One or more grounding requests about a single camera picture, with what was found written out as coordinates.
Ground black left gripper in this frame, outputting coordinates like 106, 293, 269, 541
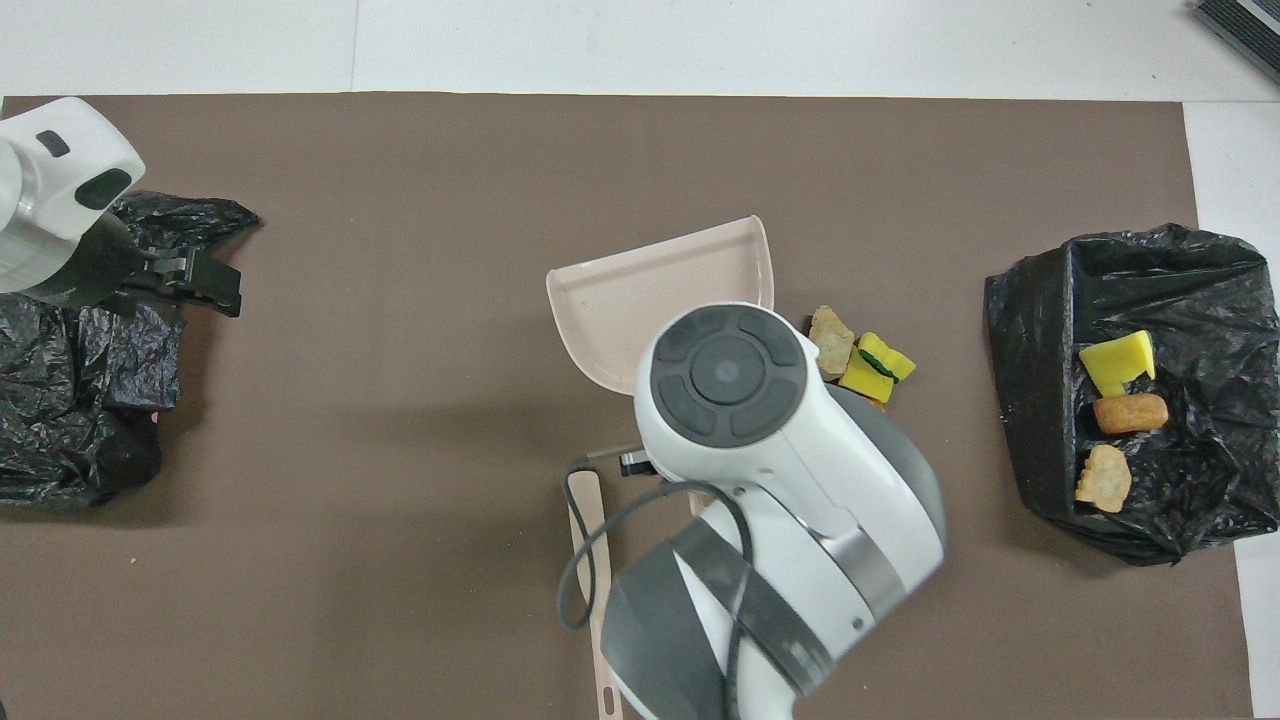
30, 213, 244, 319

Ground beige hand brush black bristles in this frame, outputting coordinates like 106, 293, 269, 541
567, 470, 626, 720

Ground beige plastic dustpan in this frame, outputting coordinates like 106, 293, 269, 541
546, 215, 776, 518

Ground pale bread chunk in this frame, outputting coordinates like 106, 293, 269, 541
808, 305, 857, 379

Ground yellow sponge wedge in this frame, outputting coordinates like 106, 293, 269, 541
858, 332, 917, 384

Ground ridged tan bread slice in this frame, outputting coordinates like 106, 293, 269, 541
1075, 444, 1133, 514

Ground notched yellow sponge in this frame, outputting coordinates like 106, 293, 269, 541
1078, 329, 1158, 399

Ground brown bread roll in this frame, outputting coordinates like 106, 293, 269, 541
1092, 393, 1169, 436

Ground black trash bag bin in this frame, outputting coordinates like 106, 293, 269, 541
984, 223, 1280, 567
0, 190, 261, 508

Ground brown table mat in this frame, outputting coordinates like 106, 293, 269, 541
0, 93, 1254, 720

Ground dark ribbed object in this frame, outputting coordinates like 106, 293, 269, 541
1192, 0, 1280, 86

